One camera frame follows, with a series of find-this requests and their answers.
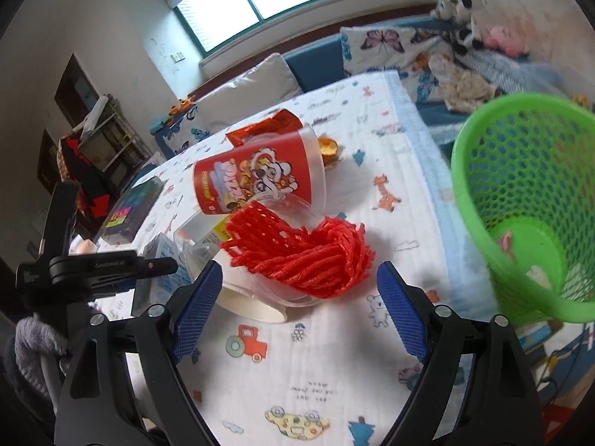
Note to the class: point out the butterfly print pillow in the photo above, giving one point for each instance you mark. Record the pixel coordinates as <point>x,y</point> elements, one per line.
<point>406,50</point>

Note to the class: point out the orange chocolate wafer packet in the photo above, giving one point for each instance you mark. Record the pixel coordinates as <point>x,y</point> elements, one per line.
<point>278,123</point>

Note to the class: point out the red cartoon snack cup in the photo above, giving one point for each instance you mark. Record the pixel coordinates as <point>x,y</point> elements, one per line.
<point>269,169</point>

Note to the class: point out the cartoon print white tablecloth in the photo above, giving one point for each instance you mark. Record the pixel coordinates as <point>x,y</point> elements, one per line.
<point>326,371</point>

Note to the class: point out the green plastic mesh basket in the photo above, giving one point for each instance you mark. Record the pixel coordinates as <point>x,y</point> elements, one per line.
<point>523,177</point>

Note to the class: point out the metal storage rack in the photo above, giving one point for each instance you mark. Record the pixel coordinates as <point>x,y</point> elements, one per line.
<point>105,141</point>

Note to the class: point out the grey sofa cushion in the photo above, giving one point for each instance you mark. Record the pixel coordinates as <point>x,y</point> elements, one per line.
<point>267,84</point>

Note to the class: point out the pink plush toy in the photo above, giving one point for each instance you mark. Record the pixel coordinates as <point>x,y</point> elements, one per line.
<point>501,38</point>

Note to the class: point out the red mesh net bag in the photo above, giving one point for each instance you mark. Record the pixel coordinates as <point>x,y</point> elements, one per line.
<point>324,263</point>

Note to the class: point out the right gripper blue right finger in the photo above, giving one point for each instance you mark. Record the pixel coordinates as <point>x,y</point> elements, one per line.
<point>409,324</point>

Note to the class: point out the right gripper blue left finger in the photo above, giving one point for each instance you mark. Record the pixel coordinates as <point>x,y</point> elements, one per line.
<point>199,302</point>

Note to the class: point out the beige paper cup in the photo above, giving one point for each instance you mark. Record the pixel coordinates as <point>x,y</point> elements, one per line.
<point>243,294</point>

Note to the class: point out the gold foil wrapper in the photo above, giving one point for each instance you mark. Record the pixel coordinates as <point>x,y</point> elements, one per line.
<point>330,151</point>

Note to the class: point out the blue sofa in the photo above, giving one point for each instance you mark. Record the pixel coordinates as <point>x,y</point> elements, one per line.
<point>320,63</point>

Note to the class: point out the beige baby clothes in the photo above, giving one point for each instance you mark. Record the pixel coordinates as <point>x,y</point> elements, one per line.
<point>464,91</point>

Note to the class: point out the black white plush toy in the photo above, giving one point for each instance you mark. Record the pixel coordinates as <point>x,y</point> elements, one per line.
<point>465,33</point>

